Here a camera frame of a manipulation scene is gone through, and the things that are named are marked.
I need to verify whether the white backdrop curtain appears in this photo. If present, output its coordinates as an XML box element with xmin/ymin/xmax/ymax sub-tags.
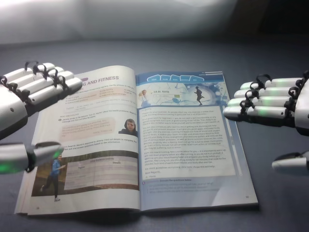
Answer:
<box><xmin>0</xmin><ymin>0</ymin><xmax>309</xmax><ymax>46</ymax></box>

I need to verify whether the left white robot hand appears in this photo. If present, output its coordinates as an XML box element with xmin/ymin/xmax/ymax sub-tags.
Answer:
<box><xmin>0</xmin><ymin>61</ymin><xmax>84</xmax><ymax>175</ymax></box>

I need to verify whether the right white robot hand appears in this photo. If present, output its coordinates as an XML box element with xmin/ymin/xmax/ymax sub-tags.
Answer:
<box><xmin>222</xmin><ymin>70</ymin><xmax>309</xmax><ymax>176</ymax></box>

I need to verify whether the illustrated textbook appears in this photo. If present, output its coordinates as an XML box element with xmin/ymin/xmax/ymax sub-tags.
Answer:
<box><xmin>14</xmin><ymin>64</ymin><xmax>260</xmax><ymax>217</ymax></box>

